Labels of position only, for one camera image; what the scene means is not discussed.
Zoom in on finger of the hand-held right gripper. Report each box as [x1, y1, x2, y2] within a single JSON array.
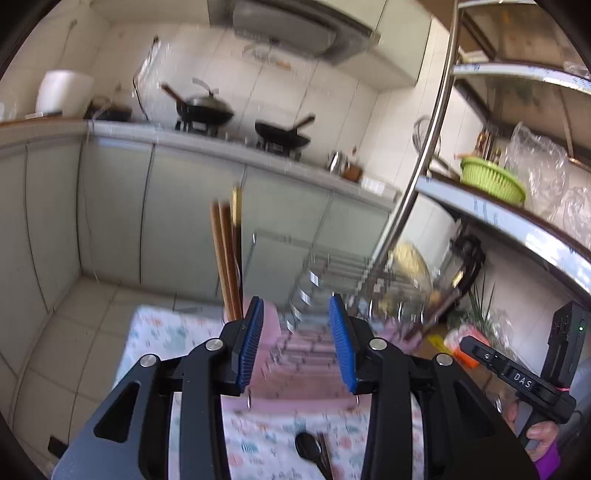
[[459, 335, 503, 371]]

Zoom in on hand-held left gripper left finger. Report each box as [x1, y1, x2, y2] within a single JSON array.
[[54, 298, 265, 480]]

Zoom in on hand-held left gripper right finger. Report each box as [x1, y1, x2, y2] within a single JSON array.
[[328, 294, 539, 480]]

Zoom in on metal wire dish rack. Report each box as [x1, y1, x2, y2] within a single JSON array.
[[249, 232, 445, 412]]

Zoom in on light wooden chopstick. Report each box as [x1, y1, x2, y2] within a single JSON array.
[[210, 200, 232, 320], [220, 203, 242, 320]]

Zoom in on plain dark chopstick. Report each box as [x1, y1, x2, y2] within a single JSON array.
[[316, 431, 334, 480]]

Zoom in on person's right forearm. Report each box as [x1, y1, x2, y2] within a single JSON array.
[[534, 449, 563, 480]]

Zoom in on person's right hand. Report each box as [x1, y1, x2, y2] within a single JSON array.
[[501, 401, 562, 463]]

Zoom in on orange packet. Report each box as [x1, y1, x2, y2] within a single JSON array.
[[444, 324, 486, 368]]

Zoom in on green leafy plant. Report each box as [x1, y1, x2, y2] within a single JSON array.
[[455, 276, 506, 335]]

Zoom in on pink plastic drip tray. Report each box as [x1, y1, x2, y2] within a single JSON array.
[[222, 314, 422, 416]]

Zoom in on floral bear print tablecloth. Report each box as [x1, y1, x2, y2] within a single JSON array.
[[113, 306, 426, 480]]

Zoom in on black appliance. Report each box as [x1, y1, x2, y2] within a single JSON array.
[[449, 234, 486, 297]]

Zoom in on black spoon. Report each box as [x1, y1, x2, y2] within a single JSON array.
[[295, 431, 331, 480]]

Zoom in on steel shelf rack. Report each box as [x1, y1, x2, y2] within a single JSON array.
[[369, 0, 591, 297]]

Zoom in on clear plastic bag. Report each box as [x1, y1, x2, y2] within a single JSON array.
[[549, 185, 591, 241], [505, 122, 570, 219]]

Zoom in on green plastic basket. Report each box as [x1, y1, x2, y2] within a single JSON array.
[[460, 156, 527, 206]]

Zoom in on small metal pot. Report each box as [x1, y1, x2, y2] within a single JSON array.
[[326, 150, 352, 175]]

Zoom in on pale green kitchen cabinets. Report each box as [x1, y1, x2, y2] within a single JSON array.
[[0, 134, 399, 326]]

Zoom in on gas stove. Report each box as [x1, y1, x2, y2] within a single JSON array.
[[174, 117, 311, 160]]

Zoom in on grey kitchen counter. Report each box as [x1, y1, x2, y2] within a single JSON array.
[[0, 116, 403, 205]]

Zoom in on black open wok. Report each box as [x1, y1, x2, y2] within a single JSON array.
[[254, 113, 317, 149]]

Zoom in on black wok with lid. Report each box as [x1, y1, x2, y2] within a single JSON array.
[[161, 78, 236, 128]]

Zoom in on dark cooking pot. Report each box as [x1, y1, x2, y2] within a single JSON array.
[[85, 94, 136, 123]]

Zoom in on white rice cooker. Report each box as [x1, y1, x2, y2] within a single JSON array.
[[35, 69, 96, 119]]

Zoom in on grey range hood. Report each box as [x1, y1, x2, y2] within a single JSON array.
[[208, 0, 433, 89]]

